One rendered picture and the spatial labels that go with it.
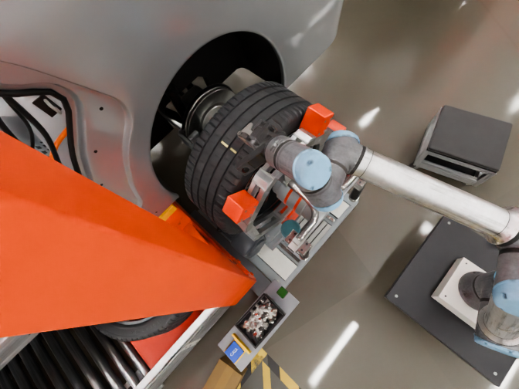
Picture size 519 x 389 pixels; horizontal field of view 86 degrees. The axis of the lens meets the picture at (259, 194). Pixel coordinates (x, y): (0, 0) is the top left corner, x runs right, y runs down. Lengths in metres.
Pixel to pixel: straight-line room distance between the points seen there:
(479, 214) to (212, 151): 0.81
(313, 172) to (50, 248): 0.50
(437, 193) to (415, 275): 0.95
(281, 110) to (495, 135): 1.51
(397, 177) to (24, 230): 0.78
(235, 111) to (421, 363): 1.76
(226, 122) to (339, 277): 1.35
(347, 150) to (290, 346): 1.45
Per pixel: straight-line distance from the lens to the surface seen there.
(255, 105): 1.03
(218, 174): 0.97
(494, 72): 3.02
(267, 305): 1.41
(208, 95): 1.32
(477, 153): 2.10
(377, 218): 2.10
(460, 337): 1.85
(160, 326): 1.63
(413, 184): 0.86
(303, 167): 0.64
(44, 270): 0.37
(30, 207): 0.30
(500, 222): 0.97
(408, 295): 1.76
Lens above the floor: 1.97
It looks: 68 degrees down
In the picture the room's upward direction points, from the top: 22 degrees counter-clockwise
